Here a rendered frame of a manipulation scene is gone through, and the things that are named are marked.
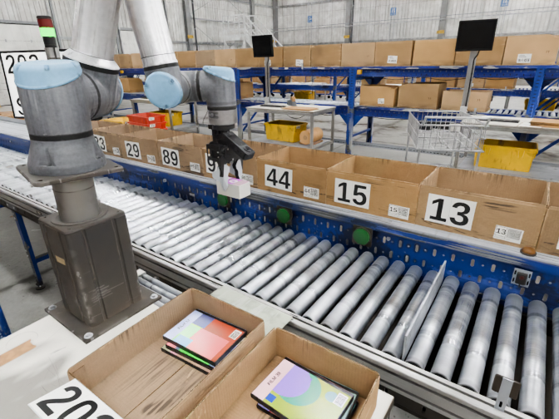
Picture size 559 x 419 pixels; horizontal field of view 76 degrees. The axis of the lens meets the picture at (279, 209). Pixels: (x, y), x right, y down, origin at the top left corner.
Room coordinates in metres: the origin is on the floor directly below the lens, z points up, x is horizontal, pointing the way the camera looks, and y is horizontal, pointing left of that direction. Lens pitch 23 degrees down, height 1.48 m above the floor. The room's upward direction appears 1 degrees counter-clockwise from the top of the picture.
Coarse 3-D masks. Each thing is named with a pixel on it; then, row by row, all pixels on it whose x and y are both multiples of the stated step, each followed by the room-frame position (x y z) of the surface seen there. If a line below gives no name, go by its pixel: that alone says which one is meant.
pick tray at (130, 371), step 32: (192, 288) 0.91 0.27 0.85; (160, 320) 0.81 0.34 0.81; (256, 320) 0.77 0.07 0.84; (96, 352) 0.66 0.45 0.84; (128, 352) 0.72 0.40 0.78; (160, 352) 0.74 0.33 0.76; (96, 384) 0.64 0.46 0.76; (128, 384) 0.64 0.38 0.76; (160, 384) 0.64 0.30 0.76; (192, 384) 0.64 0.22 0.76; (128, 416) 0.56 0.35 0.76; (160, 416) 0.56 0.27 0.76
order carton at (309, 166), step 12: (264, 156) 1.76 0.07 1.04; (276, 156) 1.85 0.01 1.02; (288, 156) 1.93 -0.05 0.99; (300, 156) 1.90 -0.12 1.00; (312, 156) 1.86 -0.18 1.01; (324, 156) 1.82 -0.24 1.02; (336, 156) 1.78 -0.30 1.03; (348, 156) 1.74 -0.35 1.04; (264, 168) 1.68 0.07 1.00; (288, 168) 1.60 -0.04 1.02; (300, 168) 1.56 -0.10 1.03; (312, 168) 1.53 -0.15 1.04; (324, 168) 1.81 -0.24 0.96; (264, 180) 1.69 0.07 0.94; (300, 180) 1.56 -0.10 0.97; (312, 180) 1.53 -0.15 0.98; (324, 180) 1.49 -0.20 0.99; (276, 192) 1.64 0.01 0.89; (288, 192) 1.60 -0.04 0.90; (300, 192) 1.56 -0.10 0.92; (324, 192) 1.49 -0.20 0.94
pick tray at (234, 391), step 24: (288, 336) 0.71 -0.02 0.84; (240, 360) 0.62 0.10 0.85; (264, 360) 0.69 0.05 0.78; (312, 360) 0.67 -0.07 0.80; (336, 360) 0.63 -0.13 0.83; (240, 384) 0.61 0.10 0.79; (360, 384) 0.60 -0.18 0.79; (216, 408) 0.54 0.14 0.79; (240, 408) 0.57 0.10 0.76; (360, 408) 0.56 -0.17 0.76
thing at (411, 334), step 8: (440, 272) 1.03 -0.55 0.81; (440, 280) 1.06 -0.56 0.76; (432, 288) 0.94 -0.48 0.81; (432, 296) 0.96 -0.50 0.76; (424, 304) 0.87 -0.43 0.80; (424, 312) 0.89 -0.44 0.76; (416, 320) 0.80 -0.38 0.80; (408, 328) 0.76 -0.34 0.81; (416, 328) 0.82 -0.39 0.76; (408, 336) 0.75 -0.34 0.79; (408, 344) 0.76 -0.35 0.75
